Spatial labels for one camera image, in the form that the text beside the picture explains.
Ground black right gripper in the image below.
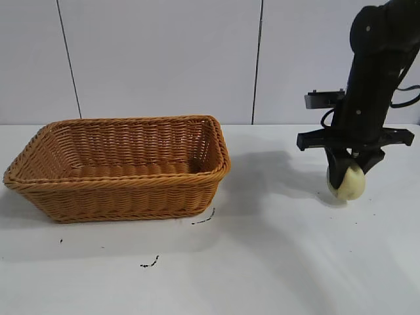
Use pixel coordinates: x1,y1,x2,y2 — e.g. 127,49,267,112
297,97,413,190

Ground pale yellow round fruit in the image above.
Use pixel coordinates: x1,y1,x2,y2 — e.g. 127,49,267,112
327,163,366,201

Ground brown woven wicker basket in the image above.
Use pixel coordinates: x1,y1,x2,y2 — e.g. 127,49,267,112
3,114,232,224

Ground black camera cable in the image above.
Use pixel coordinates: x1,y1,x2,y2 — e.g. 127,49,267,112
320,109,336,129

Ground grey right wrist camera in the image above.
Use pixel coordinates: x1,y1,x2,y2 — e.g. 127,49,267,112
304,88,347,110

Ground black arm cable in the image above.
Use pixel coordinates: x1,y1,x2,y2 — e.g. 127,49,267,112
390,57,420,109

